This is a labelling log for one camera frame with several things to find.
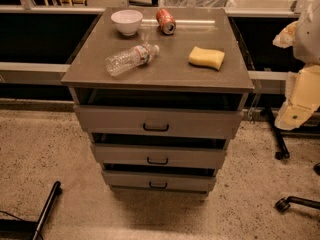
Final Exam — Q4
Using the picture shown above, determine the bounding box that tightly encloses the grey bottom drawer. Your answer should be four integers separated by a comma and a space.
101, 170, 216, 192

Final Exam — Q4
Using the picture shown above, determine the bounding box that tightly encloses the white bowl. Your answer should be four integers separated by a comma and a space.
111, 9, 143, 36

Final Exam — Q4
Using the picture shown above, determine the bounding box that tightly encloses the yellow sponge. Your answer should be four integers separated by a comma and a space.
189, 46, 225, 70

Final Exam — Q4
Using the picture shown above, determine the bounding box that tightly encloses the grey drawer cabinet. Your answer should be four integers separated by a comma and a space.
60, 6, 256, 198

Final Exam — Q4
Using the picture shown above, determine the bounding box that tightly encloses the black stand leg left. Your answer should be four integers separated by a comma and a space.
0, 181, 62, 240

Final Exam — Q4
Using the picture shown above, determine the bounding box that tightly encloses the black stand leg right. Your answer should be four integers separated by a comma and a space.
260, 107, 290, 160

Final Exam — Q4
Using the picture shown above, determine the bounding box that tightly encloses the clear plastic water bottle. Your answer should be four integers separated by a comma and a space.
105, 43, 160, 77

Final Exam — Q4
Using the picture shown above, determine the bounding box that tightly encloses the wire mesh basket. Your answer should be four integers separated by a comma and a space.
159, 0, 236, 8

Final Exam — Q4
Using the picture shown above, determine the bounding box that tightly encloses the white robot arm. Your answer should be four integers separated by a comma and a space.
273, 0, 320, 130

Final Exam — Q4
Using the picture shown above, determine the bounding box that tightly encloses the red soda can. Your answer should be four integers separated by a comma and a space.
156, 8, 176, 35

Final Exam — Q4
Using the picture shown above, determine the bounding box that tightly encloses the black caster leg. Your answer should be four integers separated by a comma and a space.
275, 196, 320, 213

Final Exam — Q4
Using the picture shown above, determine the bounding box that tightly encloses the black stand leg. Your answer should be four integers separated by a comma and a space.
0, 181, 62, 240
260, 107, 290, 160

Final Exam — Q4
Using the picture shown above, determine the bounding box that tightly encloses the grey middle drawer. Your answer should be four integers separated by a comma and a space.
91, 144, 225, 169

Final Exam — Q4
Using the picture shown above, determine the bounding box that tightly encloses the grey drawer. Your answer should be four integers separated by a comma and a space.
74, 105, 242, 139
91, 144, 225, 169
101, 170, 216, 192

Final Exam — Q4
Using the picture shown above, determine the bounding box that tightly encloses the grey top drawer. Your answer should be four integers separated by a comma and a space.
74, 105, 242, 139

